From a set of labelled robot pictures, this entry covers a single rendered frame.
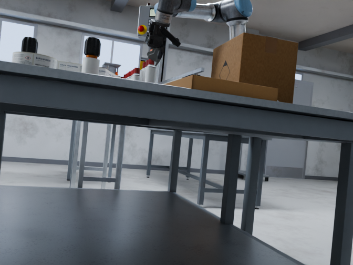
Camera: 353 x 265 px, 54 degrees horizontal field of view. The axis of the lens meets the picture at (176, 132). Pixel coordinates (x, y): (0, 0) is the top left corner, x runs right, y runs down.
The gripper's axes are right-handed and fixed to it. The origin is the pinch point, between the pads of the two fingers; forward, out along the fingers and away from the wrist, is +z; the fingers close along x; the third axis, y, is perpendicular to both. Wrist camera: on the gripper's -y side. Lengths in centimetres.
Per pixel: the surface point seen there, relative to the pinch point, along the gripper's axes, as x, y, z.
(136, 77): -31.6, 0.6, 20.7
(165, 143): -384, -166, 281
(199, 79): 79, 11, -24
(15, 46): -455, 110, 161
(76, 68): -38, 34, 23
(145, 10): -57, -2, -13
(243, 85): 79, -2, -24
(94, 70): -17.4, 26.4, 15.0
